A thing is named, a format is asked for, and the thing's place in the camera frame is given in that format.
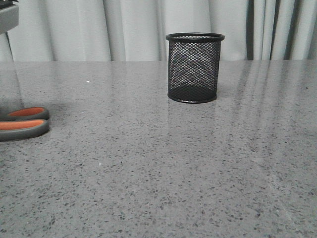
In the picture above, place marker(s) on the grey curtain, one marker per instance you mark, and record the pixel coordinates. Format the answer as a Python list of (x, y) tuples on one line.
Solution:
[(135, 30)]

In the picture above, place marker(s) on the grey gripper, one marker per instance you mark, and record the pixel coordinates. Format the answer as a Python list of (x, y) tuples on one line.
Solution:
[(9, 15)]

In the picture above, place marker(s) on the black mesh pen bucket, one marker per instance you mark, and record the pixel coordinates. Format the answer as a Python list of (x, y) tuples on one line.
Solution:
[(193, 66)]

